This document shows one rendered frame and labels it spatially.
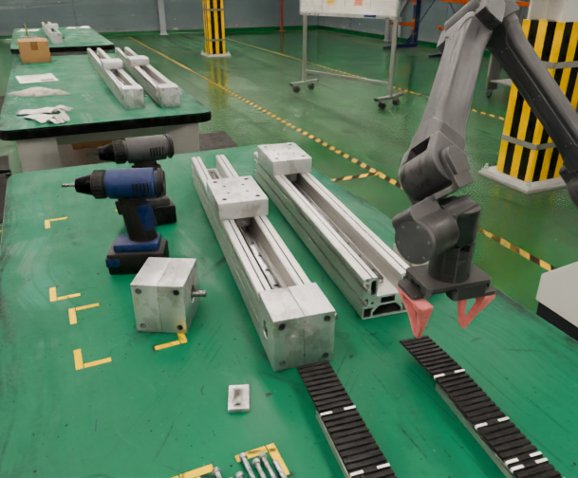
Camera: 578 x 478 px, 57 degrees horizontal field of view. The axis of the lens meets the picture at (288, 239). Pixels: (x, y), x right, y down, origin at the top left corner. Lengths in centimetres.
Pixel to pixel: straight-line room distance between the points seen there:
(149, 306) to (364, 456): 45
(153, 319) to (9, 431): 27
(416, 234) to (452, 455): 29
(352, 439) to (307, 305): 23
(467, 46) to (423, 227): 38
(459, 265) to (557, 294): 38
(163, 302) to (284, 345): 23
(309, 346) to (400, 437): 19
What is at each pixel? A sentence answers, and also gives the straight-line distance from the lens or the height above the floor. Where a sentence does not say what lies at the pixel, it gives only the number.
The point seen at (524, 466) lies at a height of 81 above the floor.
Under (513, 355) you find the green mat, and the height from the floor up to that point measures 78.
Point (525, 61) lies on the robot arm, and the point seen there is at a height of 120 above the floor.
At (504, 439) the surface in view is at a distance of 76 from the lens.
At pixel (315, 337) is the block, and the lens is 84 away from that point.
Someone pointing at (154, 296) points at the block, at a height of 85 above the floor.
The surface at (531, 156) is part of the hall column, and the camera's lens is 411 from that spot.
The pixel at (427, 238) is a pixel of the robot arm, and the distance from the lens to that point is 66.
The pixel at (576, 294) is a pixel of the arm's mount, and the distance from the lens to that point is 106.
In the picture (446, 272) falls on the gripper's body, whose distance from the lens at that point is 75.
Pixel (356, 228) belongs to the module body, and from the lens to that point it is 113.
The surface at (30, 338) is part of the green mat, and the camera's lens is 103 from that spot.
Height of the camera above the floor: 133
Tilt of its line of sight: 26 degrees down
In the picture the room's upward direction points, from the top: straight up
